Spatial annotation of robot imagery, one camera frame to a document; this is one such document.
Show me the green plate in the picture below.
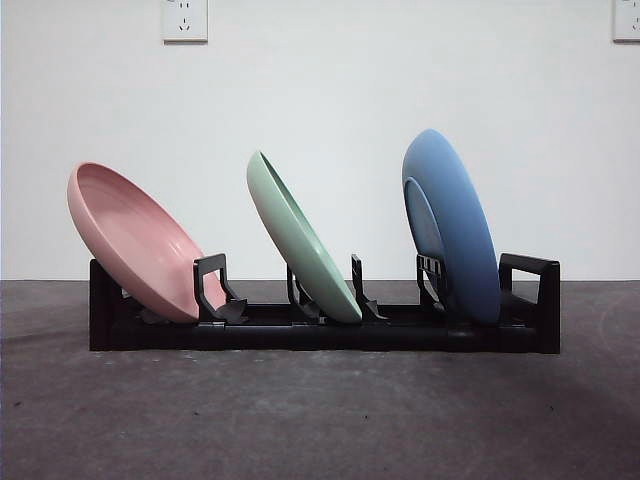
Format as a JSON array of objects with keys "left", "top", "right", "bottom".
[{"left": 245, "top": 149, "right": 364, "bottom": 325}]

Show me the blue plate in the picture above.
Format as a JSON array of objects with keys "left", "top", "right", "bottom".
[{"left": 400, "top": 128, "right": 502, "bottom": 325}]

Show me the pink plate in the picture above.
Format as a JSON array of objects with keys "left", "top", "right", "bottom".
[{"left": 66, "top": 160, "right": 229, "bottom": 325}]

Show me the black plastic dish rack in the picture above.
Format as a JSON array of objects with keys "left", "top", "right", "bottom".
[{"left": 88, "top": 252, "right": 562, "bottom": 356}]

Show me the white wall socket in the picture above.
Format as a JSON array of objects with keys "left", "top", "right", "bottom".
[
  {"left": 612, "top": 0, "right": 640, "bottom": 43},
  {"left": 160, "top": 0, "right": 209, "bottom": 43}
]

